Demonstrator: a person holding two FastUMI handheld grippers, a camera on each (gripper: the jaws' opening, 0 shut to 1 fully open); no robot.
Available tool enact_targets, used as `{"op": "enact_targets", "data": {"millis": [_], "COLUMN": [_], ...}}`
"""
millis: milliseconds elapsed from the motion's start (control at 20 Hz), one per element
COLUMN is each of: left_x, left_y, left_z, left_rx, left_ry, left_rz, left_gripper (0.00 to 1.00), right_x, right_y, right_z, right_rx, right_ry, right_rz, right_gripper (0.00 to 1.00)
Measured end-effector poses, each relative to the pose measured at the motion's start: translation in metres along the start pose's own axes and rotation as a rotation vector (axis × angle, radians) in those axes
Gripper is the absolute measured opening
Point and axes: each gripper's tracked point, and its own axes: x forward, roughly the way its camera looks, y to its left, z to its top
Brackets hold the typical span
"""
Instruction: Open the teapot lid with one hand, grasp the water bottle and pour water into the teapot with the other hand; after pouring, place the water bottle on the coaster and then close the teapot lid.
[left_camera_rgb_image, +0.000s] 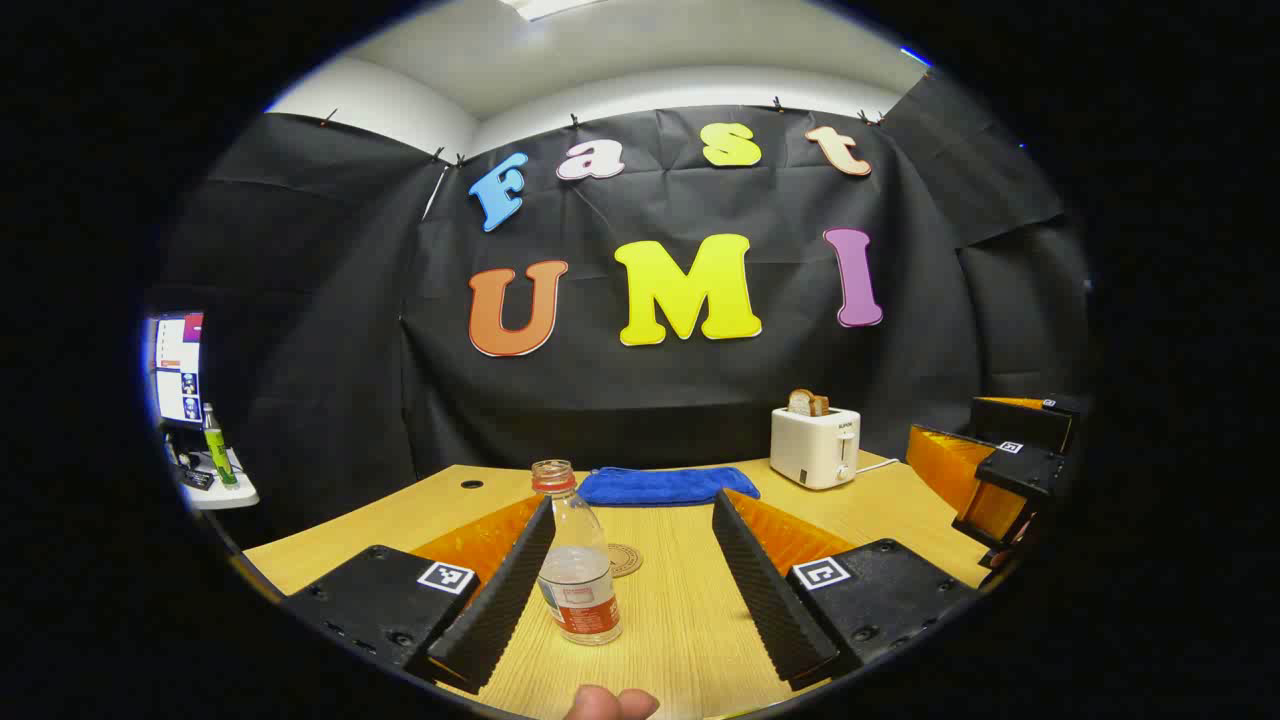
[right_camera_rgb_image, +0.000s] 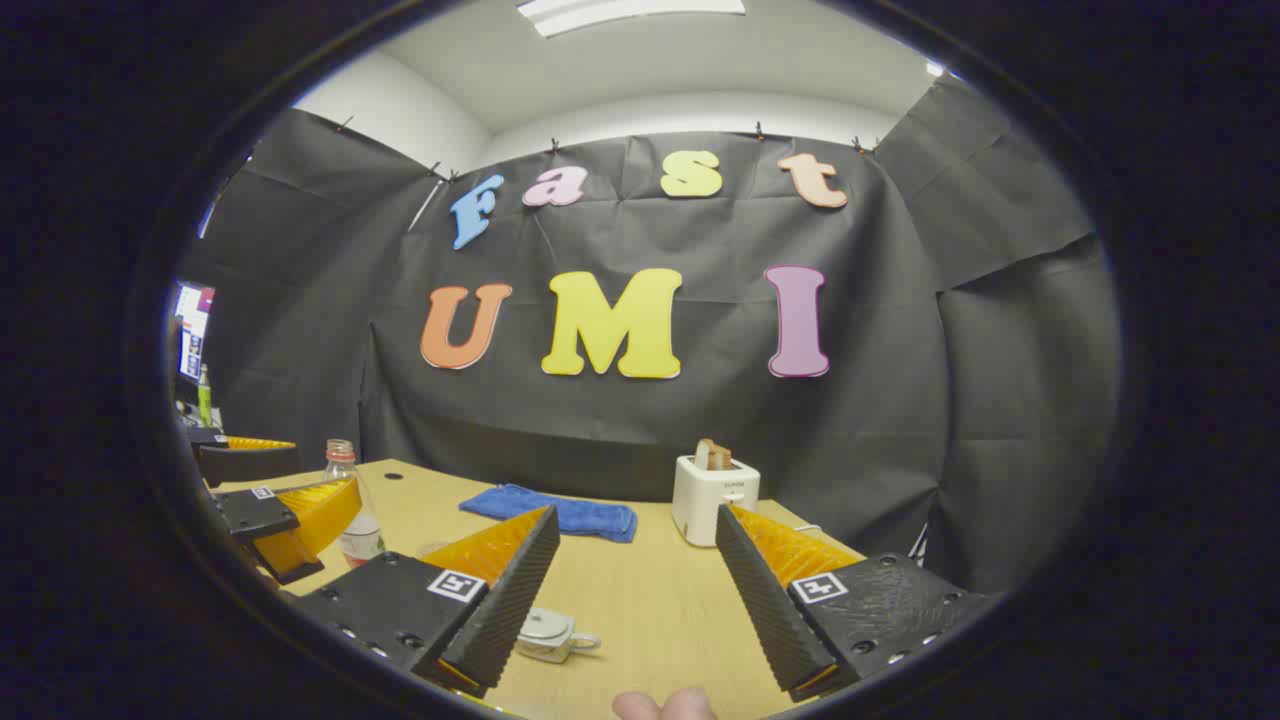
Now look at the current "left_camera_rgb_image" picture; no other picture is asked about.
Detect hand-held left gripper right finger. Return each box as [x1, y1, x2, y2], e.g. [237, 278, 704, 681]
[710, 488, 981, 693]

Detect ceiling light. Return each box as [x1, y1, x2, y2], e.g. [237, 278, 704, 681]
[498, 0, 606, 23]

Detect white toaster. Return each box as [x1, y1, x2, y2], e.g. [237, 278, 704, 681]
[769, 405, 862, 491]

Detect black backdrop cloth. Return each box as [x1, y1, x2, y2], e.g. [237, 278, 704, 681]
[150, 75, 1093, 541]

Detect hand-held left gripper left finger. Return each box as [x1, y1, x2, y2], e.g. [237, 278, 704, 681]
[285, 492, 557, 695]

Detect computer monitor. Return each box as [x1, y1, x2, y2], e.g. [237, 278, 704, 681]
[148, 311, 207, 431]

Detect green bottle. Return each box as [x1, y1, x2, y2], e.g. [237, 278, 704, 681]
[202, 402, 240, 489]

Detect white side table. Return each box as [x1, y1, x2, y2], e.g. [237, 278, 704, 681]
[172, 448, 260, 512]

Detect blue towel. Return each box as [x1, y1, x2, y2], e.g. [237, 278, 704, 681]
[577, 466, 761, 508]

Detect clear plastic water bottle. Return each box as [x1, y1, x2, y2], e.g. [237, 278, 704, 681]
[531, 459, 623, 647]

